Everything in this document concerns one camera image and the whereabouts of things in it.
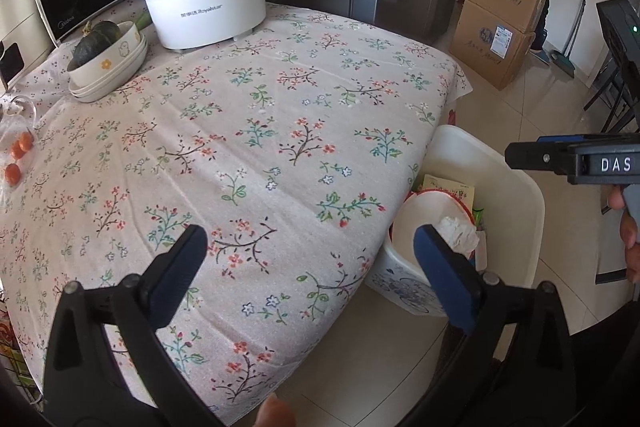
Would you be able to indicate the white plastic bin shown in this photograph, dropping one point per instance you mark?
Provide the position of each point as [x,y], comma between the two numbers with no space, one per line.
[505,207]

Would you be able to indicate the tan paper packet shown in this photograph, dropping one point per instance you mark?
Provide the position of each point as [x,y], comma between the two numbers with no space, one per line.
[445,184]

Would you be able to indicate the floral tablecloth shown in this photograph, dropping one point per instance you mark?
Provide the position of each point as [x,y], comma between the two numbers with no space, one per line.
[250,157]

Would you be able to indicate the red rimmed paper bowl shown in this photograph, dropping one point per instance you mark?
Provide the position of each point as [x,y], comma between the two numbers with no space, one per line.
[420,212]

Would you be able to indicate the white tissue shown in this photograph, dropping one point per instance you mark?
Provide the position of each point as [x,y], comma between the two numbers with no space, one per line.
[457,232]

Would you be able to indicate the black box device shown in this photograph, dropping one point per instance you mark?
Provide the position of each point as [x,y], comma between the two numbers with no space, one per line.
[620,27]

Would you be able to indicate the clear plastic bag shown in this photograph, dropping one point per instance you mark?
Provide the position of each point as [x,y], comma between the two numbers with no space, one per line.
[15,122]

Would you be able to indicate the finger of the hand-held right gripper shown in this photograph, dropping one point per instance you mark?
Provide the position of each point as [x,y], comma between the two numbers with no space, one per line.
[540,154]

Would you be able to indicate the black stand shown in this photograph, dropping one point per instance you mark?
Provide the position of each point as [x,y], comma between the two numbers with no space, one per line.
[615,97]

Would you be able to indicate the stacked white bowls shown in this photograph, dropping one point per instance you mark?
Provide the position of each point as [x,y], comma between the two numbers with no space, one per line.
[125,77]

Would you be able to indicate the cream flower print bowl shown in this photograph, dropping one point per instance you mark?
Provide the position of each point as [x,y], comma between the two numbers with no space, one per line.
[112,57]

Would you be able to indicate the person's right hand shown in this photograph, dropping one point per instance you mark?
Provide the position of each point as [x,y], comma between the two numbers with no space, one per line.
[629,237]

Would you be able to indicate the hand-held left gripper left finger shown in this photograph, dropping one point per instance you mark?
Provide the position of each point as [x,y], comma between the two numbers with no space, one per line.
[175,272]

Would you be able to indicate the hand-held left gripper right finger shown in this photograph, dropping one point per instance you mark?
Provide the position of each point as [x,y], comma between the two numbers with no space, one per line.
[445,277]

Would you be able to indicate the dark green pumpkin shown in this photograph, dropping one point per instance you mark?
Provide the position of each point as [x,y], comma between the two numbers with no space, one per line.
[95,44]

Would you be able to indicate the orange fruit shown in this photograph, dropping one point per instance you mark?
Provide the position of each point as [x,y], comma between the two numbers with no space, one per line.
[20,146]
[12,173]

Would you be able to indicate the green broom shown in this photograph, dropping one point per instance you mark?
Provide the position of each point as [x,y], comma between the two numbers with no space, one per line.
[562,62]

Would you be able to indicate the person's left hand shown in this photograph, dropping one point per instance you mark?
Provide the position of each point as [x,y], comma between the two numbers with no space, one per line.
[274,414]

